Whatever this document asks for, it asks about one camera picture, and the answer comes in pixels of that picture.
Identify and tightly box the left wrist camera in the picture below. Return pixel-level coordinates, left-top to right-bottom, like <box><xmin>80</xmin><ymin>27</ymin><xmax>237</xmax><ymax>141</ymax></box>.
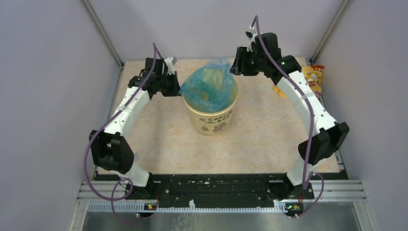
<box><xmin>164</xmin><ymin>56</ymin><xmax>177</xmax><ymax>75</ymax></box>

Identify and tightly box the left aluminium frame post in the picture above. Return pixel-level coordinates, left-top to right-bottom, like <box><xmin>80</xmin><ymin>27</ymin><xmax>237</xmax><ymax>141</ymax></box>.
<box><xmin>80</xmin><ymin>0</ymin><xmax>124</xmax><ymax>69</ymax></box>

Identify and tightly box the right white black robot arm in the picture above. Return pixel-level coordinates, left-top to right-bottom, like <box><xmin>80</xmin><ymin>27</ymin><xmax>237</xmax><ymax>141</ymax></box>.
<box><xmin>230</xmin><ymin>30</ymin><xmax>349</xmax><ymax>198</ymax></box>

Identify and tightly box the yellow capybara trash bin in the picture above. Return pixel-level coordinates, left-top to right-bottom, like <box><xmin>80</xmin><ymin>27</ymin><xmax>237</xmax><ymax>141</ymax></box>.
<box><xmin>182</xmin><ymin>79</ymin><xmax>238</xmax><ymax>135</ymax></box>

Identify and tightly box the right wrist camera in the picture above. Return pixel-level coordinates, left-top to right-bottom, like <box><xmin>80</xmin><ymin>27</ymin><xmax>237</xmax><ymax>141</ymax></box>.
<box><xmin>245</xmin><ymin>26</ymin><xmax>257</xmax><ymax>52</ymax></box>

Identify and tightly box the yellow crumpled snack bag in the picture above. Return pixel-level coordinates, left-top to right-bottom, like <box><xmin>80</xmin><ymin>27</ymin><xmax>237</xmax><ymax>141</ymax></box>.
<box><xmin>272</xmin><ymin>65</ymin><xmax>325</xmax><ymax>99</ymax></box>

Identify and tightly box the white slotted cable duct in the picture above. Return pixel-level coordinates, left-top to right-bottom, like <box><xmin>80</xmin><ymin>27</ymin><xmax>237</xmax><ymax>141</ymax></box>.
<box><xmin>87</xmin><ymin>200</ymin><xmax>288</xmax><ymax>213</ymax></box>

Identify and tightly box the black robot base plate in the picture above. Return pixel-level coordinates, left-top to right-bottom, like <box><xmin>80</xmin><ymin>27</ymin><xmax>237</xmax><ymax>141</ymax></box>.
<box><xmin>126</xmin><ymin>173</ymin><xmax>315</xmax><ymax>208</ymax></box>

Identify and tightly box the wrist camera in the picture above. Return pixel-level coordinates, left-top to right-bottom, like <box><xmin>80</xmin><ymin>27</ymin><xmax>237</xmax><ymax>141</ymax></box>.
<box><xmin>245</xmin><ymin>26</ymin><xmax>257</xmax><ymax>52</ymax></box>
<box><xmin>164</xmin><ymin>56</ymin><xmax>177</xmax><ymax>75</ymax></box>

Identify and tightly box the aluminium frame post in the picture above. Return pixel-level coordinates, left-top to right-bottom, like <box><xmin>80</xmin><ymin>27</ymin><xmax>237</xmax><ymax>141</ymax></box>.
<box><xmin>80</xmin><ymin>0</ymin><xmax>124</xmax><ymax>69</ymax></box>
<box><xmin>308</xmin><ymin>0</ymin><xmax>353</xmax><ymax>64</ymax></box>

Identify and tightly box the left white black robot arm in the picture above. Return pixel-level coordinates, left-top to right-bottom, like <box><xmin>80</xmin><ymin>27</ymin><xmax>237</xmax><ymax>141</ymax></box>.
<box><xmin>89</xmin><ymin>56</ymin><xmax>180</xmax><ymax>199</ymax></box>

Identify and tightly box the blue plastic trash bag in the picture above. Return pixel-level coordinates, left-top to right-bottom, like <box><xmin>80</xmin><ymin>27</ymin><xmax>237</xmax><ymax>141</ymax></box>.
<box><xmin>179</xmin><ymin>58</ymin><xmax>237</xmax><ymax>113</ymax></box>

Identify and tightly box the right aluminium frame post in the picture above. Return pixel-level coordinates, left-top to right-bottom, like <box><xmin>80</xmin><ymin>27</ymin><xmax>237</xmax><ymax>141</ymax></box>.
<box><xmin>308</xmin><ymin>0</ymin><xmax>353</xmax><ymax>64</ymax></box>

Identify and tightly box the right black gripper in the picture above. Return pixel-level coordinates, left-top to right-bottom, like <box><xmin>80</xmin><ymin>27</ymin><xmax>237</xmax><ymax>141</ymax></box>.
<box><xmin>229</xmin><ymin>47</ymin><xmax>266</xmax><ymax>77</ymax></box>

